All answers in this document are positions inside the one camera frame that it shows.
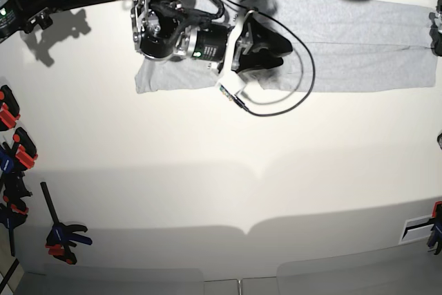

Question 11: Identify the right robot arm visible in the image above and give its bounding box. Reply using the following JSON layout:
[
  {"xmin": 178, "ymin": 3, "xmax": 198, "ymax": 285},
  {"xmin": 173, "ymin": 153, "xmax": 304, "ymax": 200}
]
[{"xmin": 131, "ymin": 0, "xmax": 293, "ymax": 73}]

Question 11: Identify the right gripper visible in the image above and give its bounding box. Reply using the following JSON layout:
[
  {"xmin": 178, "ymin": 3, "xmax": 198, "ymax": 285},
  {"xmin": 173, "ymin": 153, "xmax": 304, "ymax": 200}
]
[{"xmin": 186, "ymin": 18, "xmax": 293, "ymax": 73}]

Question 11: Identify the blue orange bar clamp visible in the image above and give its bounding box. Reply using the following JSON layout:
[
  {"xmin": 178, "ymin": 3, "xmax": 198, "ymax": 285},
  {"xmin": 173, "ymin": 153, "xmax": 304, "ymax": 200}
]
[{"xmin": 40, "ymin": 182, "xmax": 93, "ymax": 265}]

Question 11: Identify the orange black clamp lower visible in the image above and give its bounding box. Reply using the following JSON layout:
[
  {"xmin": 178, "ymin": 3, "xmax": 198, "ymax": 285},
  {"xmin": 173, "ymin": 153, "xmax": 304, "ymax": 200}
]
[{"xmin": 12, "ymin": 127, "xmax": 38, "ymax": 171}]

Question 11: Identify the blue bar clamp left edge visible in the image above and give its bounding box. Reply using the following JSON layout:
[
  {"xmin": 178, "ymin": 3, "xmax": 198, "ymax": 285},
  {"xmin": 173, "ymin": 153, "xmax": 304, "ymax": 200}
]
[{"xmin": 1, "ymin": 142, "xmax": 32, "ymax": 257}]

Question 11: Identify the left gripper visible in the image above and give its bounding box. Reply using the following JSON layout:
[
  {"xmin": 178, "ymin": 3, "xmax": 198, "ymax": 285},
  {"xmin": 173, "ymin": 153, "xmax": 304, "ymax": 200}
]
[{"xmin": 429, "ymin": 0, "xmax": 442, "ymax": 57}]

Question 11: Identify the orange black clamp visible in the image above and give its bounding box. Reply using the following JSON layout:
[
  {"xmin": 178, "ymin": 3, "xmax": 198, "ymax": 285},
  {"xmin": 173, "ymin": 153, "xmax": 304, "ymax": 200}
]
[
  {"xmin": 12, "ymin": 127, "xmax": 38, "ymax": 171},
  {"xmin": 1, "ymin": 84, "xmax": 20, "ymax": 131}
]

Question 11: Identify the black camera cable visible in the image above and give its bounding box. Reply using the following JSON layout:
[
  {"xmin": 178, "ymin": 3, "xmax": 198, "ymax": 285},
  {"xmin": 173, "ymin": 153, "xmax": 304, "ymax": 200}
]
[{"xmin": 220, "ymin": 0, "xmax": 317, "ymax": 117}]

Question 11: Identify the black device left edge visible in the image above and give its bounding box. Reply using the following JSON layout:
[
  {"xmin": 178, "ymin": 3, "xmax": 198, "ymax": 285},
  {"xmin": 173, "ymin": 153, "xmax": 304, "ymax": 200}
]
[{"xmin": 1, "ymin": 0, "xmax": 53, "ymax": 42}]

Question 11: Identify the white black label card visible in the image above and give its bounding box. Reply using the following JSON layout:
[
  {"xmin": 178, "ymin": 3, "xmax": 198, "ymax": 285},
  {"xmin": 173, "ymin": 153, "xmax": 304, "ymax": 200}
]
[{"xmin": 398, "ymin": 215, "xmax": 432, "ymax": 245}]

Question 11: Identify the blue clamp right edge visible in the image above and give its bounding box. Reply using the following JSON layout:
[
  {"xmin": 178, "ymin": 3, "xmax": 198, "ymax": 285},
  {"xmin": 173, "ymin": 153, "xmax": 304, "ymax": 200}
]
[{"xmin": 427, "ymin": 201, "xmax": 442, "ymax": 255}]

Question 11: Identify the orange black clamp upper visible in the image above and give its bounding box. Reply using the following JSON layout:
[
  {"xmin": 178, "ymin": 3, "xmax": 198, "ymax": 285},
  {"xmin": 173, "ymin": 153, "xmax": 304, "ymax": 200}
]
[{"xmin": 1, "ymin": 84, "xmax": 20, "ymax": 131}]

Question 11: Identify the grey T-shirt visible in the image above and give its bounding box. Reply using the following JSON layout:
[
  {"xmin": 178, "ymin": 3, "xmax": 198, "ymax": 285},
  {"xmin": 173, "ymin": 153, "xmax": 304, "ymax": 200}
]
[{"xmin": 134, "ymin": 0, "xmax": 436, "ymax": 95}]

